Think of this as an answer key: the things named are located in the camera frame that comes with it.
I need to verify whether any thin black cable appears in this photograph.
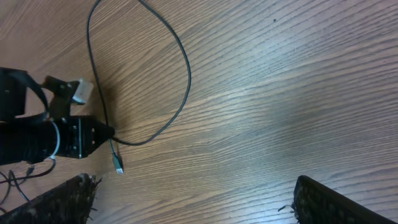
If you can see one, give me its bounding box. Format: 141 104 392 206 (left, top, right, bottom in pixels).
0 158 57 214

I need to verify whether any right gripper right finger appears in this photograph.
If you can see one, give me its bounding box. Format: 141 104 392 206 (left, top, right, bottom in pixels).
288 175 395 224

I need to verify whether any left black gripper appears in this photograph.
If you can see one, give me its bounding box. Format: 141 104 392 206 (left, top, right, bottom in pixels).
57 116 115 159

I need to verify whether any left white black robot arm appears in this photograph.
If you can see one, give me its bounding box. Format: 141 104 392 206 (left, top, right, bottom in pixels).
1 68 115 165

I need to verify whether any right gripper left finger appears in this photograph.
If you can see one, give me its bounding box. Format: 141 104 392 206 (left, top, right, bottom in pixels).
1 173 101 224

